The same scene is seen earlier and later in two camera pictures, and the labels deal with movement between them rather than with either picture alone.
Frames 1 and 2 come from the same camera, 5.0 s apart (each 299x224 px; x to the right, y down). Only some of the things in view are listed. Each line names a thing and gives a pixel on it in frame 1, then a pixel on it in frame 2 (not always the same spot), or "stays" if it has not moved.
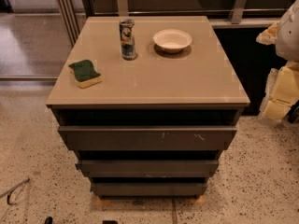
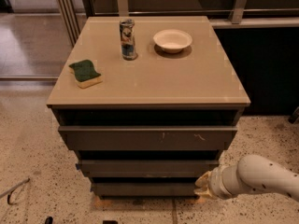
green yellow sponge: [85, 74] stays
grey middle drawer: [148, 168] stays
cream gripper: [289, 38] → [217, 181]
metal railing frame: [65, 3] stays
